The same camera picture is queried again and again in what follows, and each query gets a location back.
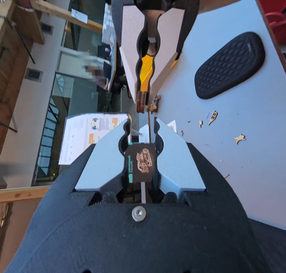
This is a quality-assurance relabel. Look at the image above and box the white instruction sign board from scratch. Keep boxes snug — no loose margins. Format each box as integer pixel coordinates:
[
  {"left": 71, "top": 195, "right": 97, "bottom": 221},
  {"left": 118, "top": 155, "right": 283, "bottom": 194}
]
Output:
[{"left": 59, "top": 113, "right": 132, "bottom": 165}]

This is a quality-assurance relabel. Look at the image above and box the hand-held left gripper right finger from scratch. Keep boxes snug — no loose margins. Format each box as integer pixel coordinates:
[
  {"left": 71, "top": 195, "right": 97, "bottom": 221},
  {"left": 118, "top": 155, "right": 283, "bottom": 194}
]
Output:
[{"left": 148, "top": 118, "right": 206, "bottom": 204}]

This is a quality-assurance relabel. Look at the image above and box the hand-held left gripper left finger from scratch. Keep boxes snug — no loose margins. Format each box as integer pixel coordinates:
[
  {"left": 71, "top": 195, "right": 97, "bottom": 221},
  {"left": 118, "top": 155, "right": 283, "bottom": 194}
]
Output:
[{"left": 74, "top": 118, "right": 132, "bottom": 204}]

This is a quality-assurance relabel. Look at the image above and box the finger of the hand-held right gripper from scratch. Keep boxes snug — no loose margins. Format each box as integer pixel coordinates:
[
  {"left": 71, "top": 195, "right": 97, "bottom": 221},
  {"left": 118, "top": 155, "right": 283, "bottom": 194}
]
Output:
[
  {"left": 146, "top": 8, "right": 185, "bottom": 105},
  {"left": 119, "top": 4, "right": 148, "bottom": 105}
]

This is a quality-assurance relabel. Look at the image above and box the black wrist rest pad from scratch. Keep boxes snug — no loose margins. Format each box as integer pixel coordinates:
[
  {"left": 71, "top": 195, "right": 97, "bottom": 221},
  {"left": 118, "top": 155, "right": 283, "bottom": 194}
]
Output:
[{"left": 194, "top": 32, "right": 266, "bottom": 100}]

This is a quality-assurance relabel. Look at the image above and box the grey background work table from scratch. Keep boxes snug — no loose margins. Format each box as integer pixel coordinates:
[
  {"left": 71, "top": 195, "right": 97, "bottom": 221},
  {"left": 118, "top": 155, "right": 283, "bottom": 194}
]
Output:
[{"left": 102, "top": 3, "right": 118, "bottom": 93}]

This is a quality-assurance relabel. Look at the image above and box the assembled wooden model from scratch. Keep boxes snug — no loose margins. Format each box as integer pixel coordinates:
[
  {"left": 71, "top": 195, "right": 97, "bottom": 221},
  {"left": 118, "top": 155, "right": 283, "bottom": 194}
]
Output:
[{"left": 146, "top": 95, "right": 161, "bottom": 114}]

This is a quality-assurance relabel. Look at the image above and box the red plastic object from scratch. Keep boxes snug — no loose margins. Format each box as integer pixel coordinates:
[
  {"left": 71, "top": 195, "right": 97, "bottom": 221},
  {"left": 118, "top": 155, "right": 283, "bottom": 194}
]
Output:
[{"left": 257, "top": 0, "right": 286, "bottom": 46}]

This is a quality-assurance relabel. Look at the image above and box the black model kit box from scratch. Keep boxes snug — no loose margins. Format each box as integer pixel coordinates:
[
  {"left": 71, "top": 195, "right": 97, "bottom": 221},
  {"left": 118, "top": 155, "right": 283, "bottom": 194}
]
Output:
[{"left": 123, "top": 142, "right": 157, "bottom": 184}]

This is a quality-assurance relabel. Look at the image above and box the yellow plastic bin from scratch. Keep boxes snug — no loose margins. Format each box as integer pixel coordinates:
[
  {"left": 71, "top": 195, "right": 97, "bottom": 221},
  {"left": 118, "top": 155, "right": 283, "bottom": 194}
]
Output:
[{"left": 140, "top": 54, "right": 179, "bottom": 93}]

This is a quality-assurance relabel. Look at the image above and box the round wooden wheel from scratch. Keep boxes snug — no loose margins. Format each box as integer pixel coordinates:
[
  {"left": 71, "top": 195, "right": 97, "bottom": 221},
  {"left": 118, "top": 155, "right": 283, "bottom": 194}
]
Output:
[{"left": 136, "top": 91, "right": 147, "bottom": 113}]

